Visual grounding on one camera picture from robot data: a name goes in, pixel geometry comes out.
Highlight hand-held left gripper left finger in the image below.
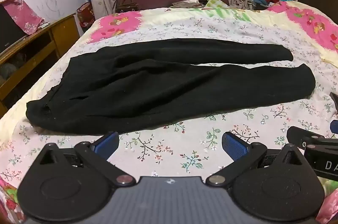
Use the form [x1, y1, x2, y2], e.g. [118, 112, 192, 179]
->
[35, 131, 136, 187]

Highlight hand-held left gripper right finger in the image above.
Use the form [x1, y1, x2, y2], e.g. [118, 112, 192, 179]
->
[204, 131, 307, 187]

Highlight black pants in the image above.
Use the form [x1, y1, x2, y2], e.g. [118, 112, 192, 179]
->
[26, 38, 316, 135]

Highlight floral patchwork bed sheet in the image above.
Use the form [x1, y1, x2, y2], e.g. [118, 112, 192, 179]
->
[0, 1, 338, 224]

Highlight wooden cabinet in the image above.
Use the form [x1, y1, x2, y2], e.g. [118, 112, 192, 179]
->
[0, 13, 80, 119]

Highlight grey clothes pile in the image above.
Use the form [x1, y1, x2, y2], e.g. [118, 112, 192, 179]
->
[0, 52, 27, 82]

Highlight red bag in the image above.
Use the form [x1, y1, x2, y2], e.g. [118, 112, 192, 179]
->
[76, 1, 95, 33]

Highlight brown handbag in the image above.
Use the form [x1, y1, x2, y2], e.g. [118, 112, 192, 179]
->
[115, 0, 139, 13]

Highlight green checked cloth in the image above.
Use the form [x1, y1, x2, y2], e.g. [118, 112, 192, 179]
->
[204, 0, 229, 8]

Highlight beige patterned cloth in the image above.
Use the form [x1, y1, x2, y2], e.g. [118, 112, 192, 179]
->
[172, 0, 205, 8]

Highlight black television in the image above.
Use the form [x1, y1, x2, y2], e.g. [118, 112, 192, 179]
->
[0, 5, 28, 54]

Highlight pink floral cloth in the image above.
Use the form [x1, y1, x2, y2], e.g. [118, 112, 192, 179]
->
[0, 0, 45, 36]

